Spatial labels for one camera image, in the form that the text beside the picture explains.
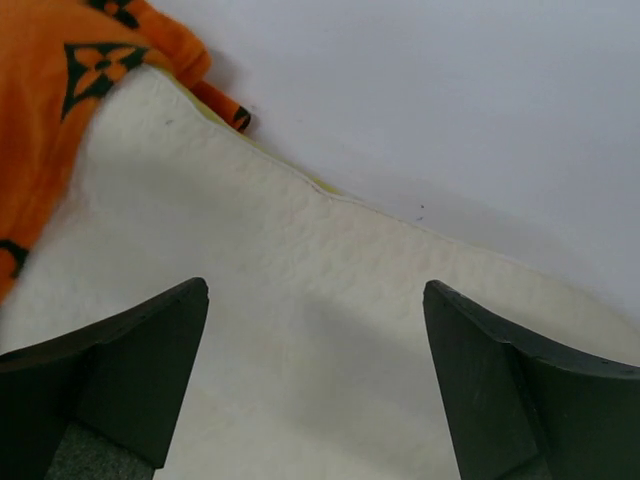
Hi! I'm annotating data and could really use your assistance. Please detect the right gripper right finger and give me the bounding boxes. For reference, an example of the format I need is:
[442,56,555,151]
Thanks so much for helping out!
[423,280,639,479]

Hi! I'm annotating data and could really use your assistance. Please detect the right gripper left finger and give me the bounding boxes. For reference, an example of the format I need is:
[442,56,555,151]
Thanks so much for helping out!
[1,278,209,479]

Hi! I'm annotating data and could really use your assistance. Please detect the cream white pillow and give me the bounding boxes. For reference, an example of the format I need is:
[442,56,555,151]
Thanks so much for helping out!
[1,67,639,479]

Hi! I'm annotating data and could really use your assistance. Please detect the orange patterned pillowcase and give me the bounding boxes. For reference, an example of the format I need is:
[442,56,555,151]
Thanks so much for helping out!
[1,0,251,296]

